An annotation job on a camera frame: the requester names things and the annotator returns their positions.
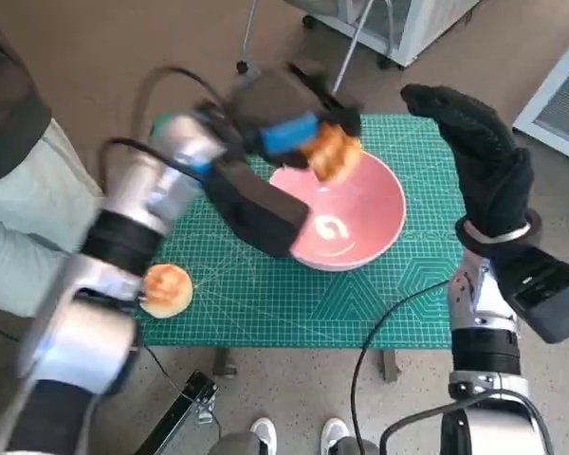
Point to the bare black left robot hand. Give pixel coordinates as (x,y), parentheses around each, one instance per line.
(275,99)

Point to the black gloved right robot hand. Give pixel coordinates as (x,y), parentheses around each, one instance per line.
(493,180)

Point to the long toy bread loaf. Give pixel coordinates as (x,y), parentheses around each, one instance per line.
(334,156)

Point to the pink bowl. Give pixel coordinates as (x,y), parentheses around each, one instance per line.
(360,213)

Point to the round toy bread bun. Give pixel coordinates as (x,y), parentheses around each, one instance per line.
(168,294)

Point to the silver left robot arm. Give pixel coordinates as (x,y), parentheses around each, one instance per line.
(137,189)

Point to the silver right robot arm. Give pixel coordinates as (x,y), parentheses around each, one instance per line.
(486,351)

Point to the white vent panel unit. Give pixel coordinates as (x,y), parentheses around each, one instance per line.
(559,109)

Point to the white cabinet on casters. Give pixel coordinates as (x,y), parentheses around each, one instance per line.
(427,23)

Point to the green cutting mat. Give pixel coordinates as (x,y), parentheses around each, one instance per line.
(265,303)

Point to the dark table leg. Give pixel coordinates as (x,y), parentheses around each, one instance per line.
(390,367)
(224,362)

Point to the person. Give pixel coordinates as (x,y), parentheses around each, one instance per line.
(9,204)

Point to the black metal stand bar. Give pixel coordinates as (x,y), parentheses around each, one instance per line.
(196,386)

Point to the white shoe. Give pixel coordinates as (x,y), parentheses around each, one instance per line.
(334,433)
(264,433)

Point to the grey leg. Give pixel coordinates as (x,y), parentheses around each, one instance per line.
(237,445)
(355,448)

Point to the silver chair frame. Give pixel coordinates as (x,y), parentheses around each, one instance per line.
(242,66)

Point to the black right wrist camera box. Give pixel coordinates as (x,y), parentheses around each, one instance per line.
(545,294)

